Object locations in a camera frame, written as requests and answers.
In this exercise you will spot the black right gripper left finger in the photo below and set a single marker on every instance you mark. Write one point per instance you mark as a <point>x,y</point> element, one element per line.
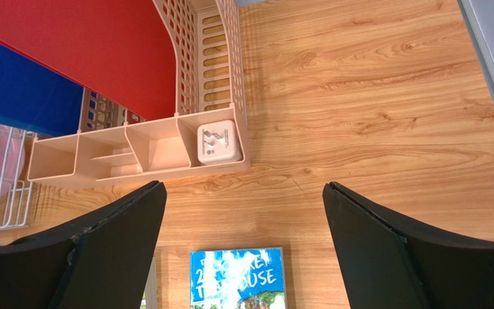
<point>98,260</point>

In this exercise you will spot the pink plastic file organizer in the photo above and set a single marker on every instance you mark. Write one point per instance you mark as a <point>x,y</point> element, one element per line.
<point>114,146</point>

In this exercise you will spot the white power adapter cube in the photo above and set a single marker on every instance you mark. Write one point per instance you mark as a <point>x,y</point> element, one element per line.
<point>218,143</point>

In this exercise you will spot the blue folder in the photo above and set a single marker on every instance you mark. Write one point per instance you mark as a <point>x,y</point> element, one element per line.
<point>35,98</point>

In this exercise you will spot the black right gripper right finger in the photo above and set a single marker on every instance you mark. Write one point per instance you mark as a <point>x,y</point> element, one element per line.
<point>389,260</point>

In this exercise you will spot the blue 26-storey treehouse book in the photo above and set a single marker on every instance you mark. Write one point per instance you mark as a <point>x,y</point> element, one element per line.
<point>246,278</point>

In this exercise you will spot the white wire dish rack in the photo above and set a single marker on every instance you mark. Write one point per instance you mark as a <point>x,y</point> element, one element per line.
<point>15,189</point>

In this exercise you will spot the red folder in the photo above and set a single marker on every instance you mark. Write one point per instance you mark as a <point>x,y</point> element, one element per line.
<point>119,49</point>

